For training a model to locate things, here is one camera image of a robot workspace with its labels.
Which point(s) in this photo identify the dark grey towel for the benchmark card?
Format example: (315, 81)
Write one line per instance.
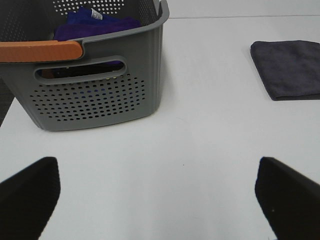
(289, 70)

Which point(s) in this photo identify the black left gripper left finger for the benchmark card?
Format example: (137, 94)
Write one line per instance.
(28, 199)

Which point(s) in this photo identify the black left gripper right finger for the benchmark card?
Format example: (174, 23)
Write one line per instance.
(289, 200)

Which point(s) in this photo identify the grey perforated plastic basket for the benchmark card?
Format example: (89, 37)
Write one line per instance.
(115, 80)

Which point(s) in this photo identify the orange basket handle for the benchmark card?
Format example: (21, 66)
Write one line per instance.
(39, 51)

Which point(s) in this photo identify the purple towel in basket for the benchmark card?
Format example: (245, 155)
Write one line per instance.
(87, 22)

